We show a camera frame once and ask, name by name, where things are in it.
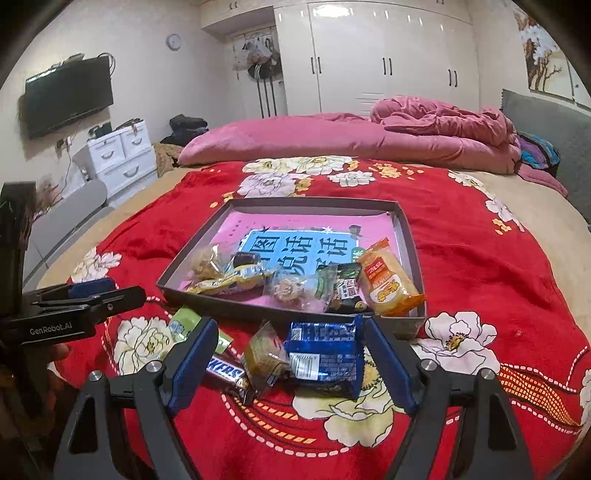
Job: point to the red floral blanket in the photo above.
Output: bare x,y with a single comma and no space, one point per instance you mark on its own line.
461,258

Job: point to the green white snack packet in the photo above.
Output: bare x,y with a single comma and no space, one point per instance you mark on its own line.
184,325

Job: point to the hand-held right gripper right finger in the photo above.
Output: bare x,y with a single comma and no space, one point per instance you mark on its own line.
390,364

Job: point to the round wall clock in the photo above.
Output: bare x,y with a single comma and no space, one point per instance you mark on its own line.
173,41

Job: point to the small dark wrapped candy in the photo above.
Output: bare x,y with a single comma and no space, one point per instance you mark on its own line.
244,259

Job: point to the crumpled pink quilt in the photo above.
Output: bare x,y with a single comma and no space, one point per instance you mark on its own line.
438,120

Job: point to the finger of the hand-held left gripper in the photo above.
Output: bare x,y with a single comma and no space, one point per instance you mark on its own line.
120,297
92,288

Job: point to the brown chocolate bar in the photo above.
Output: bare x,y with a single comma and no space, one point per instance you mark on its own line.
226,369

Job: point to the pink duvet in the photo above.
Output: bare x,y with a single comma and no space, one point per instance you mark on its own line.
277,138

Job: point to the yellow snack packet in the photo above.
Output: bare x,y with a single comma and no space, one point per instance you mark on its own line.
231,279

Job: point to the brown patterned cloth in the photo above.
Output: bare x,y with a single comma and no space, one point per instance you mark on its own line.
164,159

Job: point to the clear nut snack packet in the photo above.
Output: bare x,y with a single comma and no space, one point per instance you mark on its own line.
291,290

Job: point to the blue snack packet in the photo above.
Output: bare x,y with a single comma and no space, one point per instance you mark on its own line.
323,355

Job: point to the white wardrobe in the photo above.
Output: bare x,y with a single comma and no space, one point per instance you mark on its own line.
369,46

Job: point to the dark clothes pile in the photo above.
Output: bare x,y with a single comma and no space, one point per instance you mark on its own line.
187,127

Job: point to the black green pea packet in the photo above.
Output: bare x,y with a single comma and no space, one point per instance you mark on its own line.
348,290

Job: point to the hanging bags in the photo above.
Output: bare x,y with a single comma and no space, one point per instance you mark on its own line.
258,57

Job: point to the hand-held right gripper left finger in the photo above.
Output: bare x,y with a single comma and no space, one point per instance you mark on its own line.
194,360

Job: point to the grey cardboard box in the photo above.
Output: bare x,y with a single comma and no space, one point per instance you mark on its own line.
221,305

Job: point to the floral wall painting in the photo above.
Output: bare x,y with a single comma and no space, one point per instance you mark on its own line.
545,55

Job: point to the black television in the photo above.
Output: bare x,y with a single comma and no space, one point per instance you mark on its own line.
69,97

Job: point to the person's left hand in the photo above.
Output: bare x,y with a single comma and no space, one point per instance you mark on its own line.
60,355

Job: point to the orange snack packet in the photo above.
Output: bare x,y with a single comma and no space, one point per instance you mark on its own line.
388,281

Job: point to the purple blue cloth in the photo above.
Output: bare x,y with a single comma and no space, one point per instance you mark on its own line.
535,152

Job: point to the clear meat floss cake packet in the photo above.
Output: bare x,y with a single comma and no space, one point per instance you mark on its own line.
205,265

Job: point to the brown cake packet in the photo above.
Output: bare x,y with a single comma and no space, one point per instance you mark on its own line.
265,355

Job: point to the white drawer cabinet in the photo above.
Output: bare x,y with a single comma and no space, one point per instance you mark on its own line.
122,157

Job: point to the pink and blue book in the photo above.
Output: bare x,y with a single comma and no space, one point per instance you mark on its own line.
300,244

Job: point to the grey headboard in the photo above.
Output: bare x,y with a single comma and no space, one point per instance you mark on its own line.
554,129

